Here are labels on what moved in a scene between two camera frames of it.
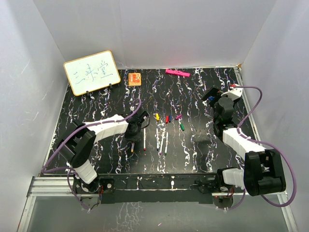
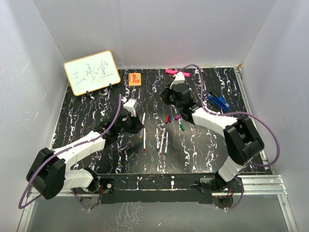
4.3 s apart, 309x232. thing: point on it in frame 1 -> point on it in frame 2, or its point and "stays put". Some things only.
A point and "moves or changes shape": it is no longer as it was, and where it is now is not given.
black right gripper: (213, 92) -> (165, 94)
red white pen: (144, 148) stays put
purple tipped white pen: (160, 153) stays put
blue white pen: (157, 140) stays put
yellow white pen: (132, 147) moves or changes shape
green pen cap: (182, 127) stays put
